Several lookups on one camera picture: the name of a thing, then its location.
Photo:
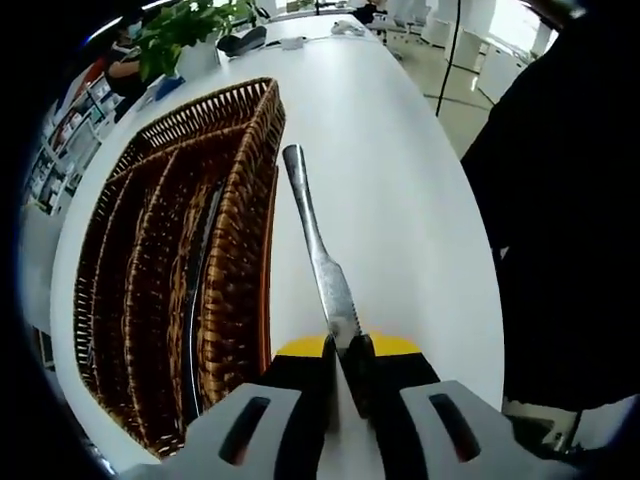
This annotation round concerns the silver table knife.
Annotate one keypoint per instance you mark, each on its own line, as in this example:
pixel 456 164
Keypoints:
pixel 190 360
pixel 320 240

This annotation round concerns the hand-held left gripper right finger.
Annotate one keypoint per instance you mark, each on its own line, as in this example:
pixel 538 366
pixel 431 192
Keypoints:
pixel 400 415

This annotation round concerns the person's torso black clothing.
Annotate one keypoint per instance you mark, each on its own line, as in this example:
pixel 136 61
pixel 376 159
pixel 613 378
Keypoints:
pixel 560 225

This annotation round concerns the small white box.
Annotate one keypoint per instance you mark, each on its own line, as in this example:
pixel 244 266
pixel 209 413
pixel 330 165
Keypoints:
pixel 294 43

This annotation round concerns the brown wicker utensil storage tray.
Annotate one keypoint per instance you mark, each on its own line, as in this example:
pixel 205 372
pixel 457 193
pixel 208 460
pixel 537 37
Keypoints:
pixel 235 300

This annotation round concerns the dark grey handheld device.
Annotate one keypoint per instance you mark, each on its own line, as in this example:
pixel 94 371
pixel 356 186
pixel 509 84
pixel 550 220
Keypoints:
pixel 245 42

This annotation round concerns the green potted plant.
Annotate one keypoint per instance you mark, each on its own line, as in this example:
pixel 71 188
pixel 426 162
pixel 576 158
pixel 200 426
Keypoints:
pixel 170 30

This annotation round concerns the white shelving unit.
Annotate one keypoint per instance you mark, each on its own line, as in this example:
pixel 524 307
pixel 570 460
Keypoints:
pixel 65 140

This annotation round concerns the white device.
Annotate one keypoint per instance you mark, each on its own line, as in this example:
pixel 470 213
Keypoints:
pixel 345 27

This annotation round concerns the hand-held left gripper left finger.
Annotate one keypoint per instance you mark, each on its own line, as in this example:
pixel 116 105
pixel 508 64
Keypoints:
pixel 300 415

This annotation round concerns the small blue object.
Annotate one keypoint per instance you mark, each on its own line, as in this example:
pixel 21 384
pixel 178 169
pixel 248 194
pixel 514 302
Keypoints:
pixel 167 87

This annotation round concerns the brown wooden chopstick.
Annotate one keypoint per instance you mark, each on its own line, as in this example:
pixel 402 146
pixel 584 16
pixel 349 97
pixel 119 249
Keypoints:
pixel 270 240

